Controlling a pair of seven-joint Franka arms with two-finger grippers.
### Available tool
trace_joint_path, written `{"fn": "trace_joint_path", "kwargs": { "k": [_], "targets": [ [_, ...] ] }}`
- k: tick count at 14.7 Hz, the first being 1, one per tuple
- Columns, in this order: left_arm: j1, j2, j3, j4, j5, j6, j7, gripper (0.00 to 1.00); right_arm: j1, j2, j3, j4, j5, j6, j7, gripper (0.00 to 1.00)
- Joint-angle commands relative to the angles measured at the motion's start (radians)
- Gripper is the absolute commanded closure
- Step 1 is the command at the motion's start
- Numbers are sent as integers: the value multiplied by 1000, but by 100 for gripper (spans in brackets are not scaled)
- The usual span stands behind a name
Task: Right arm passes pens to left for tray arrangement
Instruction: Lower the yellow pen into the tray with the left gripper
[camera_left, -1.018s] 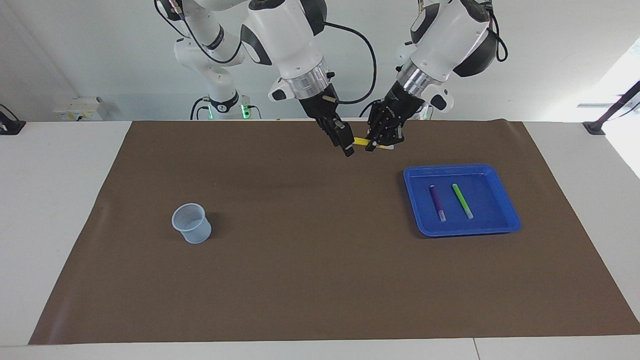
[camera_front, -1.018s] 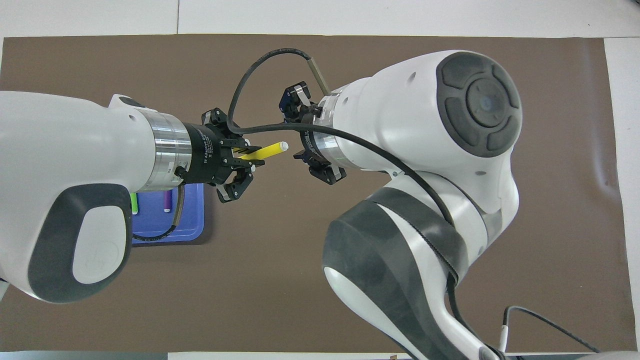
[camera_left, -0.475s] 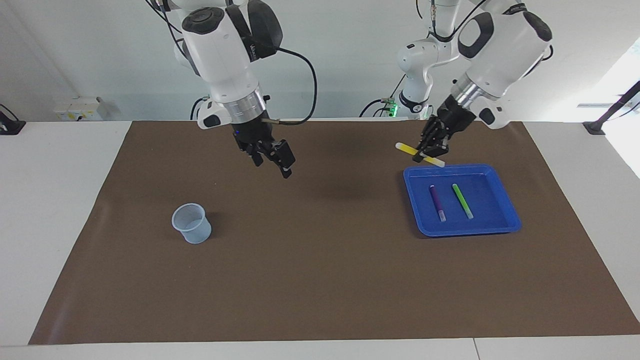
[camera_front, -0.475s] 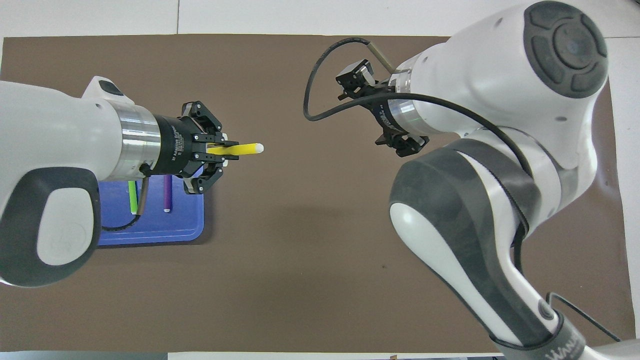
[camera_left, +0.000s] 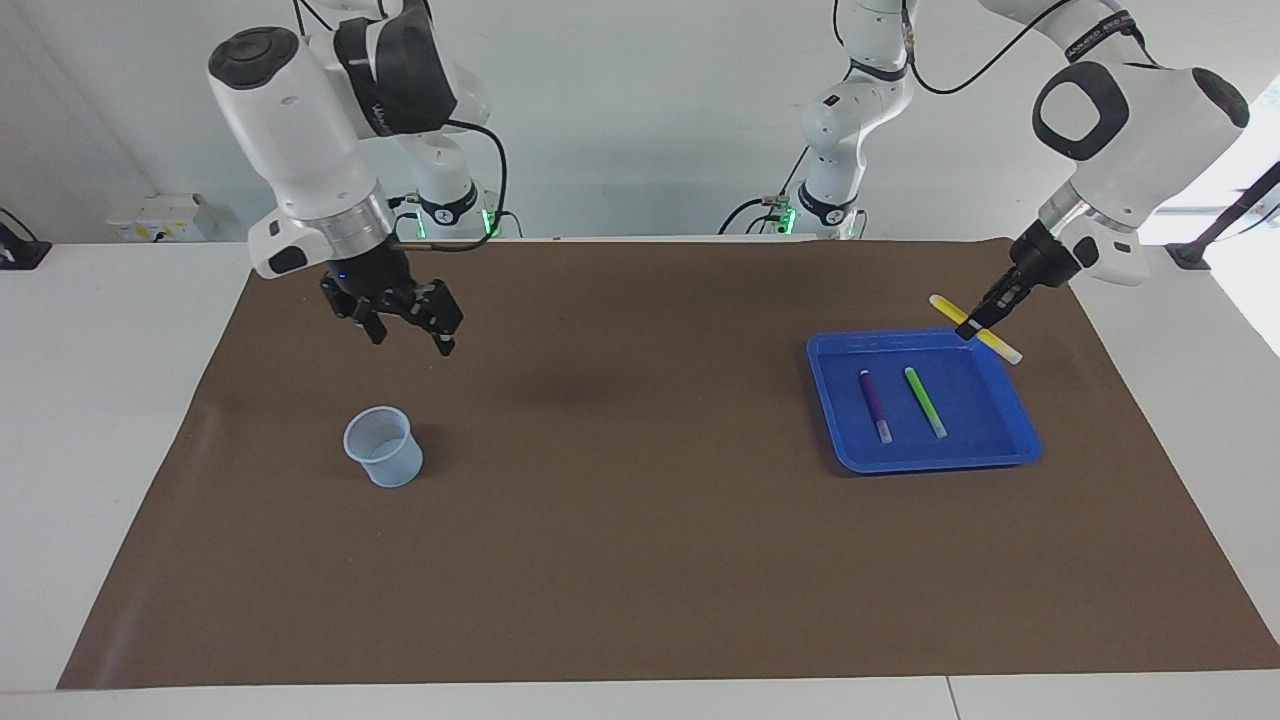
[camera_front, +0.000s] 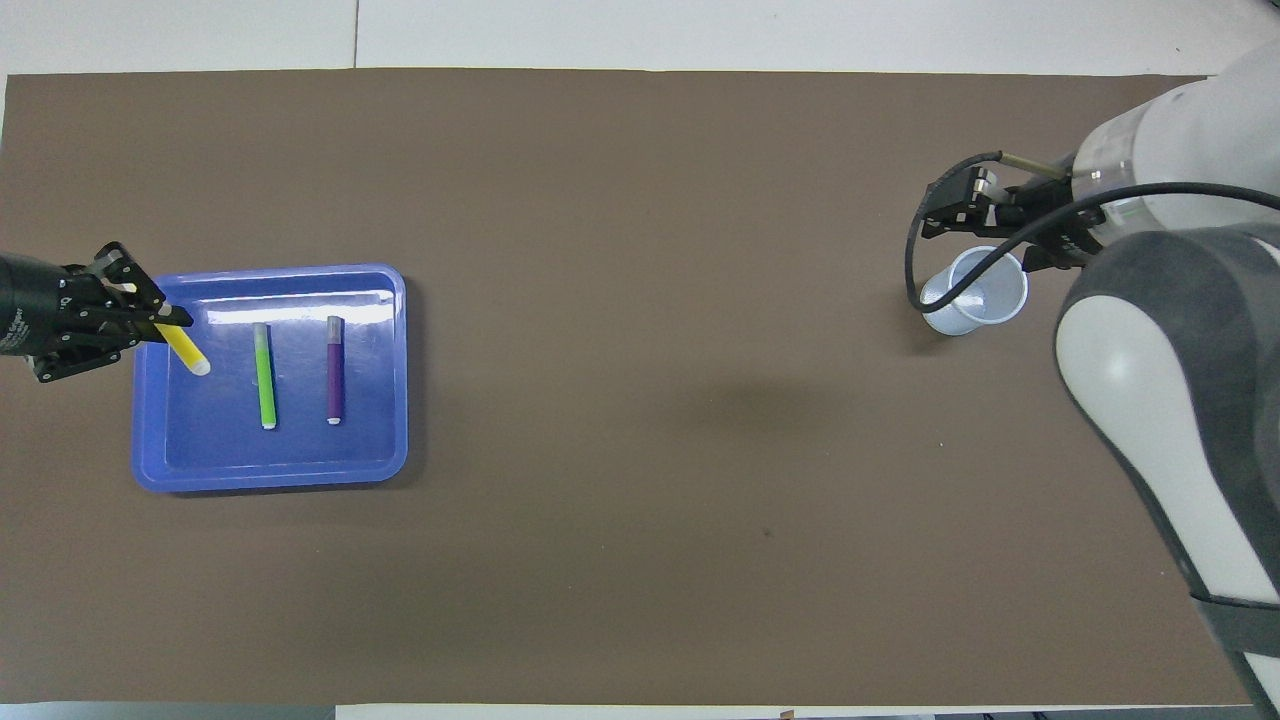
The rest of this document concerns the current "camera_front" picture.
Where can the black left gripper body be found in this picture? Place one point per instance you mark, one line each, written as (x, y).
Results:
(35, 305)

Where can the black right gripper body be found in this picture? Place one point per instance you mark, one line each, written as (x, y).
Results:
(1045, 215)

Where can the yellow marker pen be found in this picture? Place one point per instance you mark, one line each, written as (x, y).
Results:
(185, 348)

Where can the green marker pen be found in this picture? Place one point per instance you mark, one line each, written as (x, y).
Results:
(266, 375)

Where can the purple marker pen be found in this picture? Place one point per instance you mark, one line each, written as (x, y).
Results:
(336, 370)

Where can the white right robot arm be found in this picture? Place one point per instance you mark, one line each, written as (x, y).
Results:
(1150, 400)

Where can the blue plastic tray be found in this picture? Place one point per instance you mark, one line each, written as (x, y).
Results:
(250, 450)

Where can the translucent plastic cup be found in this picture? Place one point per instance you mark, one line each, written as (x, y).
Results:
(945, 320)

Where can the brown table mat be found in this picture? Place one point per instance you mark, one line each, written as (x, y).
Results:
(640, 450)

